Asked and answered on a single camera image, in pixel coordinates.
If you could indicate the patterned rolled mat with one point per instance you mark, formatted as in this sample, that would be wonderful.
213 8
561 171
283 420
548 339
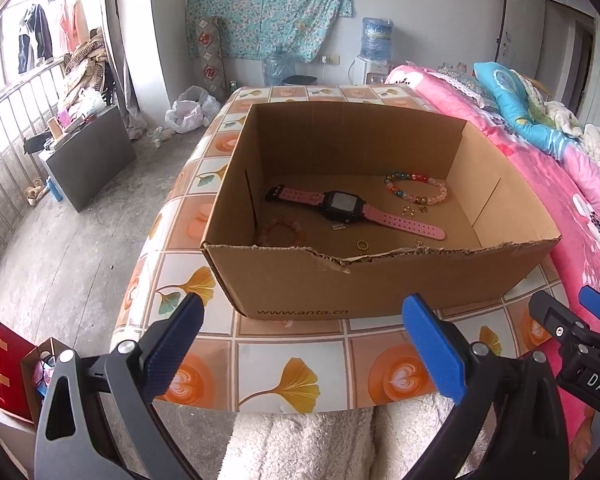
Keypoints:
211 60

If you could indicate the metal railing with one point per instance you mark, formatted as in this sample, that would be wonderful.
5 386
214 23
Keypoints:
5 135

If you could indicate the white plastic bag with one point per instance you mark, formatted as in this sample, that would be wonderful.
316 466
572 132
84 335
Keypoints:
190 110

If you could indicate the blue water jug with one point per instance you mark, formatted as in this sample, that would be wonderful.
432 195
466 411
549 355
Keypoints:
377 40

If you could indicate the grey curtain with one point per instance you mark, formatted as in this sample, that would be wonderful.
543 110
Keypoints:
125 60

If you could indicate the pink floral blanket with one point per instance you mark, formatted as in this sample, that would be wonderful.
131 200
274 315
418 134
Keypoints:
555 195

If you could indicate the dark hanging jacket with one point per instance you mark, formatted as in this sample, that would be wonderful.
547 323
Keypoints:
35 37

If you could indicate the empty clear water bottle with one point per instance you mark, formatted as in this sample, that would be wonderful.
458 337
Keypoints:
280 67

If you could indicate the teal floral wall cloth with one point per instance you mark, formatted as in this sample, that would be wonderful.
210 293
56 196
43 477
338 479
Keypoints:
270 10

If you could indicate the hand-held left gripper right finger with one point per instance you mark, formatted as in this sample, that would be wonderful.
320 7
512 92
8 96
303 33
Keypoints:
435 347

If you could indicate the brown cardboard box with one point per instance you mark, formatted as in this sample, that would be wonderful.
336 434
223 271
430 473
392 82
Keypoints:
380 285

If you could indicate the white crumpled cloth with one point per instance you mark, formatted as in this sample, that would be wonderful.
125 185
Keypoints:
595 140

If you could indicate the pink hanging garment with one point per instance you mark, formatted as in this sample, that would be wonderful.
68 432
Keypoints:
71 22

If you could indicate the black bin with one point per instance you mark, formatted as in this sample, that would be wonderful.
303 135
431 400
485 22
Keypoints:
299 80

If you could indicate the beige sandals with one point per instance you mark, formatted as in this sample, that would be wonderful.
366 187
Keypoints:
36 191

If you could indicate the grey cabinet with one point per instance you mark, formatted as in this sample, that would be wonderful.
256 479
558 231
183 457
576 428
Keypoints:
95 160

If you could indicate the white fluffy towel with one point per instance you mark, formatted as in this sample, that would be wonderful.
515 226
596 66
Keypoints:
330 445

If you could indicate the small silver clip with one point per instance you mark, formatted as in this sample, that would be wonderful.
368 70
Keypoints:
338 227

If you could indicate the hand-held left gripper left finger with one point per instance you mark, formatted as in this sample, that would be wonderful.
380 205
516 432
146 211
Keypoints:
172 347

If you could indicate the brown paper bag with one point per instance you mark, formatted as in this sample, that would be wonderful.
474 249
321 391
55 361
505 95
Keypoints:
32 370

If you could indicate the blue floral pillow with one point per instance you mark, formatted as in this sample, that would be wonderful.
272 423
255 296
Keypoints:
520 110

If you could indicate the pile of clothes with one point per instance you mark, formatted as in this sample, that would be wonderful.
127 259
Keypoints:
85 75

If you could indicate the wall socket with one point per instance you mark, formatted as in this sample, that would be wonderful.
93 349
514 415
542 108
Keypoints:
333 59

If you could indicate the white water dispenser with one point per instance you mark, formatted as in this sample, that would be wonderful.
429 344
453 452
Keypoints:
372 72

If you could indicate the grey lace cloth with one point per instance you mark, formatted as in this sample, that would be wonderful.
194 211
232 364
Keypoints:
465 85

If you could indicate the red paper bag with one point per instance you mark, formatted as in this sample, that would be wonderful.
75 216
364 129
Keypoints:
12 370

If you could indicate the grey door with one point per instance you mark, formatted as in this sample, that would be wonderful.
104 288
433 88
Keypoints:
522 25

